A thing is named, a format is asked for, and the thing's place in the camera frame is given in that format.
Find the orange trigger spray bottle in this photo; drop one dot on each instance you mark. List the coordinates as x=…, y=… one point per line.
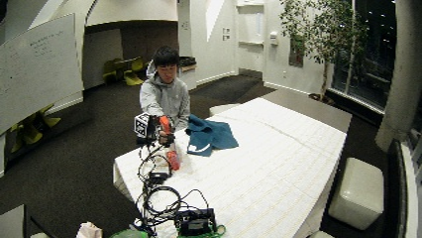
x=174, y=159

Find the white marker cube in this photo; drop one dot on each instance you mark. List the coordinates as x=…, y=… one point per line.
x=142, y=125

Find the teal cloth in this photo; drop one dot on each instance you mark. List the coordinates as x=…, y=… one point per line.
x=212, y=136

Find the small black adapter box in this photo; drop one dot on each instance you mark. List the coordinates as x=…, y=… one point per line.
x=159, y=176

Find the the person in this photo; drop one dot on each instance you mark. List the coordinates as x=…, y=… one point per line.
x=166, y=95

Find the yellow-green chair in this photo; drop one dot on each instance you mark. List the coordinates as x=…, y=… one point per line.
x=131, y=78
x=50, y=118
x=110, y=70
x=31, y=131

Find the black bag on counter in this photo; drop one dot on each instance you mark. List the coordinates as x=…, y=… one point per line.
x=188, y=61

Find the black electronics box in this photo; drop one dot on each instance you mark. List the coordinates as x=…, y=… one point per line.
x=195, y=221

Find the green round container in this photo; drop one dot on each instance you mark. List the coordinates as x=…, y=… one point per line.
x=130, y=234

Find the pink white crumpled bag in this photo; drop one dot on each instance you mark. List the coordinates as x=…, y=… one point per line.
x=88, y=230

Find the grey table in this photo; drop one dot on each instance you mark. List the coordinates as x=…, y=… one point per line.
x=308, y=109

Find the large whiteboard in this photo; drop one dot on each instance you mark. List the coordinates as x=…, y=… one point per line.
x=38, y=71

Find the white cube stool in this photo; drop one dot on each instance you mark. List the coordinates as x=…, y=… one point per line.
x=357, y=193

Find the indoor tree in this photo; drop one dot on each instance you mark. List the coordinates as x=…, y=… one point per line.
x=323, y=29

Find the large window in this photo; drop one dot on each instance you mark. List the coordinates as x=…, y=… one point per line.
x=365, y=53

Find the black curved panel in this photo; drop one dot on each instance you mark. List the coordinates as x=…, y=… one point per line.
x=395, y=188

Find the small wall signs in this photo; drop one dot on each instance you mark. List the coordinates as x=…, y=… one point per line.
x=225, y=33

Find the dark framed wall picture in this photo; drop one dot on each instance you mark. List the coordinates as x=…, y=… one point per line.
x=296, y=55

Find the white wall dispenser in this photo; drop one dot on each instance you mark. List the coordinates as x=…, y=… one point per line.
x=273, y=38

